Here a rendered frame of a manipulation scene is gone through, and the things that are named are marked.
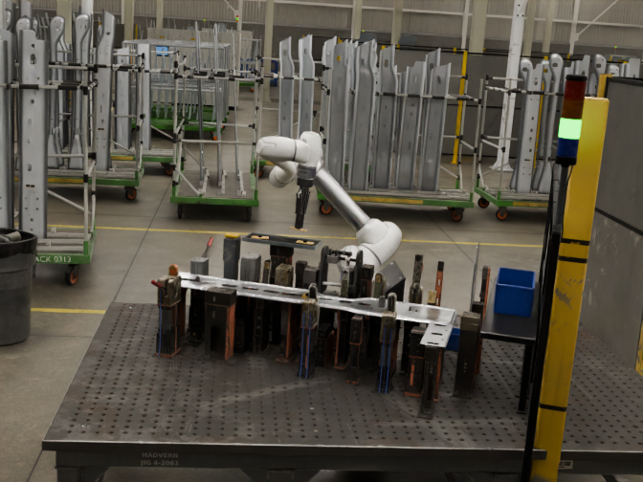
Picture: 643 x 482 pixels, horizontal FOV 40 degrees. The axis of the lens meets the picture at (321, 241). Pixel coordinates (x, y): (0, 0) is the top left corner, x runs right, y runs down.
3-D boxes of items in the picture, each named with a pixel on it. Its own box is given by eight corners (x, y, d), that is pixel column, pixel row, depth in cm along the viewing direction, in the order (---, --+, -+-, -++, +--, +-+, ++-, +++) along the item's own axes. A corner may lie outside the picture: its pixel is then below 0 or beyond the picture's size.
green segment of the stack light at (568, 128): (558, 137, 289) (560, 119, 288) (558, 135, 295) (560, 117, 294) (579, 139, 287) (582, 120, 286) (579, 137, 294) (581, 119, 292)
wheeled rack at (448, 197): (315, 215, 1059) (324, 67, 1019) (313, 200, 1157) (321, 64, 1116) (472, 225, 1068) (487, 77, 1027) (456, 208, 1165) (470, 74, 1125)
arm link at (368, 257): (349, 293, 465) (324, 261, 460) (372, 270, 471) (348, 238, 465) (363, 294, 450) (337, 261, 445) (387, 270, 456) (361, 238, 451)
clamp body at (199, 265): (184, 331, 427) (186, 260, 419) (192, 324, 438) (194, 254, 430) (202, 334, 425) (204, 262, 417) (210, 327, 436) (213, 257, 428)
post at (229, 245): (218, 323, 443) (222, 238, 432) (224, 318, 450) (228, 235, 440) (232, 325, 441) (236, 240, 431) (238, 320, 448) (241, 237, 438)
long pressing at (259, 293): (150, 285, 401) (150, 281, 400) (170, 273, 422) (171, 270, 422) (453, 327, 369) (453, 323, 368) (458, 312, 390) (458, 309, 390)
